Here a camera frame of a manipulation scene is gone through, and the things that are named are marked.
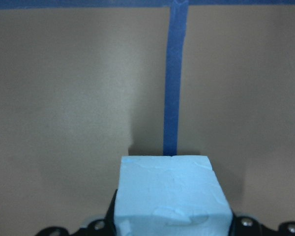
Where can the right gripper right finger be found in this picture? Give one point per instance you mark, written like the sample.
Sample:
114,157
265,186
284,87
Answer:
246,225

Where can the light blue block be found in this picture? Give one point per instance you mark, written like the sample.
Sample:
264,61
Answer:
170,196

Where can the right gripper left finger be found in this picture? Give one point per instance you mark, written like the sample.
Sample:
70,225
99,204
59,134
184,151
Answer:
96,227

